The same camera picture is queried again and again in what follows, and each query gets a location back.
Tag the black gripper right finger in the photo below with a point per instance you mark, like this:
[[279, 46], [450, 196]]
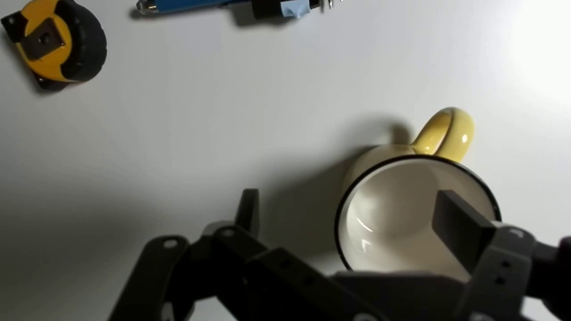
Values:
[[493, 269]]

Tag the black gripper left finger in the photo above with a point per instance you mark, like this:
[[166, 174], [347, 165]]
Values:
[[256, 279]]

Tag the yellow enamel mug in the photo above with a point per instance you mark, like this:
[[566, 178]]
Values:
[[393, 221]]

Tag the yellow black tape measure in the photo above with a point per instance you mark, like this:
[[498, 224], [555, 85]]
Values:
[[56, 42]]

